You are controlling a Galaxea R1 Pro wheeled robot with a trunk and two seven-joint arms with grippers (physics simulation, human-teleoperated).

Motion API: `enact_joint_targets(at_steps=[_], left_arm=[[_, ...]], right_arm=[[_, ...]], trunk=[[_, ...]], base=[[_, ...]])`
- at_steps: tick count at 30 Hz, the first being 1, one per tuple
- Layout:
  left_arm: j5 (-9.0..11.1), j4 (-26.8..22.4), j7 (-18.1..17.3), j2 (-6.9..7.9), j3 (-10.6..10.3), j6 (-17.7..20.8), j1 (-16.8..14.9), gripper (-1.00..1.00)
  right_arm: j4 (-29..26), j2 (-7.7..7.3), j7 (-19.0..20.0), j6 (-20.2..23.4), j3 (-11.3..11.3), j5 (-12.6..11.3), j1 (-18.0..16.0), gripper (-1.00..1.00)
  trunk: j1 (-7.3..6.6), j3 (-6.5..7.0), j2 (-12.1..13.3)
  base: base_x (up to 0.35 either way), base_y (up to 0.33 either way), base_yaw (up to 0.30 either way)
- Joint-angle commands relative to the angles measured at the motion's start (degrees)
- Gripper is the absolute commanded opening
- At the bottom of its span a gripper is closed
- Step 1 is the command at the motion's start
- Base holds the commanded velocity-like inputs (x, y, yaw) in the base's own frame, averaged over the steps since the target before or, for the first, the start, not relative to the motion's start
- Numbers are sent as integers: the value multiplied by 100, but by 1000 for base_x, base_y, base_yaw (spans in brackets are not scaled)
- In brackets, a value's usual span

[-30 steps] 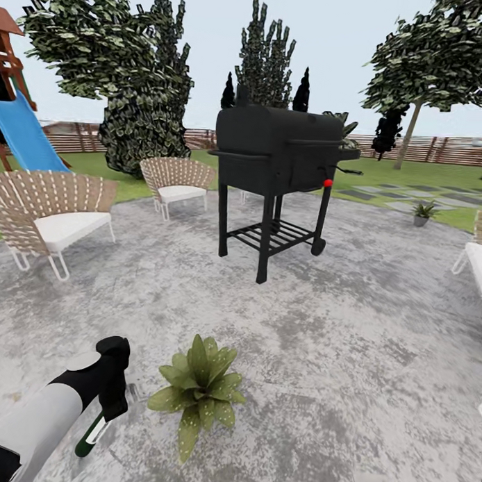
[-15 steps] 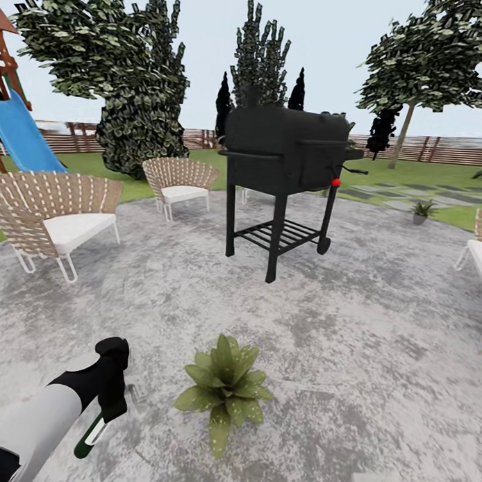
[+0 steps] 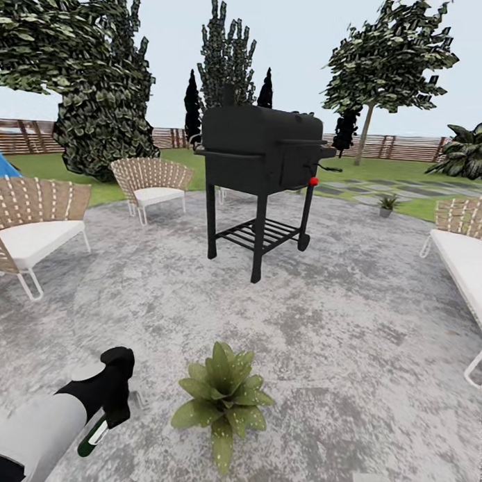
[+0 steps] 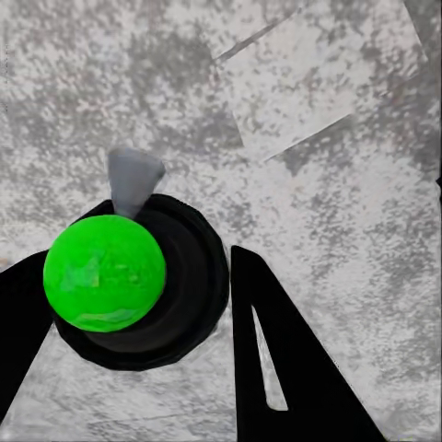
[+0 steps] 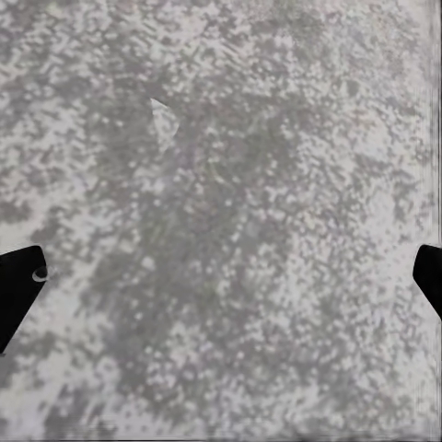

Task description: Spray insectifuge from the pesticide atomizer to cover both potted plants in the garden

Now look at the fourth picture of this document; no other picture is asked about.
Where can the insectifuge atomizer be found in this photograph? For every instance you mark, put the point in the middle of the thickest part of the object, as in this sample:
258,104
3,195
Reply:
142,278

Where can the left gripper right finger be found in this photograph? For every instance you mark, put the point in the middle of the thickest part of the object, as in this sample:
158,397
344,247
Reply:
321,405

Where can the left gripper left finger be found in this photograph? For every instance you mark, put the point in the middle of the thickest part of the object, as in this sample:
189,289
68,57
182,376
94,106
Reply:
25,320

